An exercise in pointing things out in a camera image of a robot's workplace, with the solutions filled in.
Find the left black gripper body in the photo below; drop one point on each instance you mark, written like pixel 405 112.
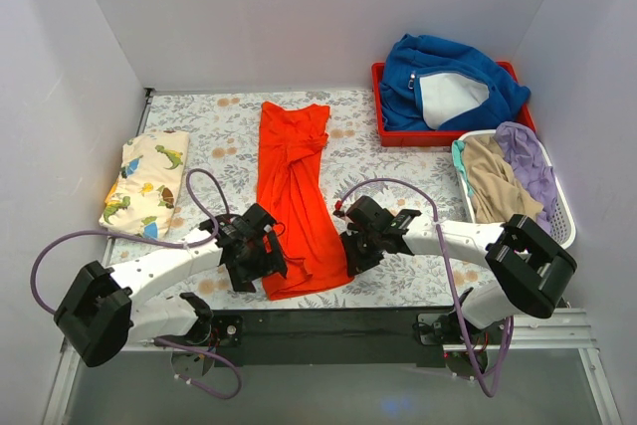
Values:
pixel 272 253

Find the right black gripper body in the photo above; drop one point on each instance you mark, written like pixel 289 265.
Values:
pixel 349 248

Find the orange t shirt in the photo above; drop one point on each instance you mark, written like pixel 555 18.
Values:
pixel 291 143

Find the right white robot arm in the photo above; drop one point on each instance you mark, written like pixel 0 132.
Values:
pixel 531 269

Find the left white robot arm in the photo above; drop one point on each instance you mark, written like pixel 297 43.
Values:
pixel 107 308

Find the floral tablecloth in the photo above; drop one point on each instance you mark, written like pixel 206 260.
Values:
pixel 223 149

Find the dinosaur print folded cloth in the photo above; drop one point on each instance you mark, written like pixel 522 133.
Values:
pixel 143 197

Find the beige garment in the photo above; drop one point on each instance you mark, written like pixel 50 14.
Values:
pixel 497 194

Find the blue zip jacket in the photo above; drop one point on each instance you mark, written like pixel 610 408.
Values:
pixel 434 84

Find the purple garment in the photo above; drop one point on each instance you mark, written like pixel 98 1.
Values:
pixel 522 151

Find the red plastic tray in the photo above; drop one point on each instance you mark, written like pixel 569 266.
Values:
pixel 430 138

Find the white laundry basket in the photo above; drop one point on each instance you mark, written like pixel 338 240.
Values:
pixel 562 226

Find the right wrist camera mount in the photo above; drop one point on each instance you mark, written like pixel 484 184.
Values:
pixel 340 209

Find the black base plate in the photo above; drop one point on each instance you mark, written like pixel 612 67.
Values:
pixel 420 336

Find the aluminium frame rail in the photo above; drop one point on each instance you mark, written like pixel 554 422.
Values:
pixel 552 375

